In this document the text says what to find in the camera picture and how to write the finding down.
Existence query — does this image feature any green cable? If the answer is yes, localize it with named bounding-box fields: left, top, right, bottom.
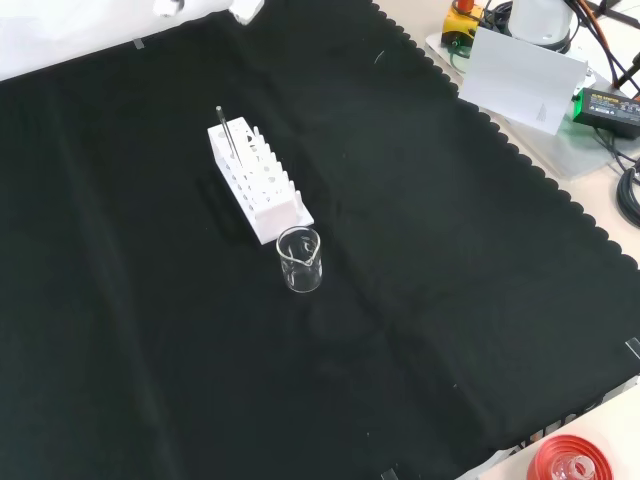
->
left=448, top=40, right=470, bottom=77

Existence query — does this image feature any small clear glass piece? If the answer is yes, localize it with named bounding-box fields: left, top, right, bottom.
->
left=551, top=455, right=599, bottom=480

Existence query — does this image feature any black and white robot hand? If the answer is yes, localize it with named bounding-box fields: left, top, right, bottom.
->
left=152, top=0, right=266, bottom=26

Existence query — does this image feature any black scalloped bench cloth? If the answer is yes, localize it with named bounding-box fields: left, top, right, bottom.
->
left=0, top=0, right=640, bottom=480

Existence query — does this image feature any orange cable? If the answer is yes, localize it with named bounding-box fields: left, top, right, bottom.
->
left=563, top=0, right=617, bottom=84

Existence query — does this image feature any yellow stop button box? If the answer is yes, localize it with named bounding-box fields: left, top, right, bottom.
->
left=443, top=0, right=484, bottom=49

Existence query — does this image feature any small clear glass beaker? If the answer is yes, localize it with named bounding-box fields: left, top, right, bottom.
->
left=275, top=225, right=323, bottom=295

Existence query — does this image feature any black power supply box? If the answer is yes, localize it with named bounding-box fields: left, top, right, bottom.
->
left=571, top=87, right=640, bottom=142

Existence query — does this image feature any black coiled cable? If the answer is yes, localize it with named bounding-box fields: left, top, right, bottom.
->
left=616, top=158, right=640, bottom=227

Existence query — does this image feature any red ribbed round lid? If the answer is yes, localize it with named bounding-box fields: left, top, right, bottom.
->
left=526, top=434, right=614, bottom=480

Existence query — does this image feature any grey metal base plate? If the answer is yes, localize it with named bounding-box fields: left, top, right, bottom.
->
left=424, top=28, right=640, bottom=184

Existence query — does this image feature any white test tube rack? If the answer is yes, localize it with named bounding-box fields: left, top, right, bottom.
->
left=207, top=116, right=315, bottom=246

